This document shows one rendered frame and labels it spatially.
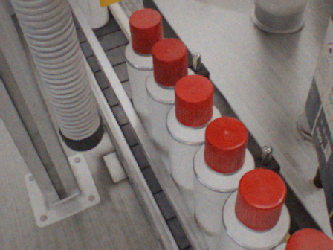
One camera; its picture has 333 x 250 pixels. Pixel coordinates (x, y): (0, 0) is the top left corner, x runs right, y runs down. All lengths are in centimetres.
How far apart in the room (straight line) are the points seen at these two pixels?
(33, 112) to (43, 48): 20
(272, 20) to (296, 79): 11
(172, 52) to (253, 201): 16
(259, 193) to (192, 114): 9
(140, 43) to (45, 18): 20
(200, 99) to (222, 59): 33
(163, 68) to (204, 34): 34
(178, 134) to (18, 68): 16
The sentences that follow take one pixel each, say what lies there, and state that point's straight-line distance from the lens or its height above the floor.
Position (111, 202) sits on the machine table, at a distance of 60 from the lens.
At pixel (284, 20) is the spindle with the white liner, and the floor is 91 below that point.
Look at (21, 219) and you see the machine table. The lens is 62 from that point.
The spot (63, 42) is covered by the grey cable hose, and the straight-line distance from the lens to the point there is 27.
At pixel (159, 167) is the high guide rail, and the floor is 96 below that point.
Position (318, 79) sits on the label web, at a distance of 52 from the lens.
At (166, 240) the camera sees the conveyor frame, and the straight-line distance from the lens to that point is 52.
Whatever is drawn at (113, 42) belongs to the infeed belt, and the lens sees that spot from 73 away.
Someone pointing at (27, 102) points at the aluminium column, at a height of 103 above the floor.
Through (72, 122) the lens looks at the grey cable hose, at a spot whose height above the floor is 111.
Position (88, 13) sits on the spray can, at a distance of 73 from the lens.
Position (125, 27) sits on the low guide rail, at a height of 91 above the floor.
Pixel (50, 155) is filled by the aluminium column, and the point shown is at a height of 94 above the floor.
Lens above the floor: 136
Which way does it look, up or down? 48 degrees down
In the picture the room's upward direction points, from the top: 6 degrees counter-clockwise
